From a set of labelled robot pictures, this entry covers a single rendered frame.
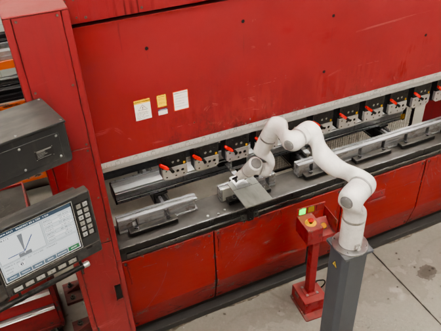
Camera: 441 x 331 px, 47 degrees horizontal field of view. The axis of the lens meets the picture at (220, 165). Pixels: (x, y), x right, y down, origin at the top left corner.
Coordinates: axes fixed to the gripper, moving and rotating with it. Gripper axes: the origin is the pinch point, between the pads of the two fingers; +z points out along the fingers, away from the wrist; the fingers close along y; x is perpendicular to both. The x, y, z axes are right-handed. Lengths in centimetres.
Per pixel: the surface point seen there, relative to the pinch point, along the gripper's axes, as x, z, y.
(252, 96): -35, -40, -9
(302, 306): 90, 51, -29
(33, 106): -39, -87, 106
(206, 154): -16.1, -17.7, 21.3
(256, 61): -49, -56, -12
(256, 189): 10.2, -4.0, -5.5
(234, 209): 16.2, 7.3, 8.2
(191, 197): 1.0, 7.6, 31.4
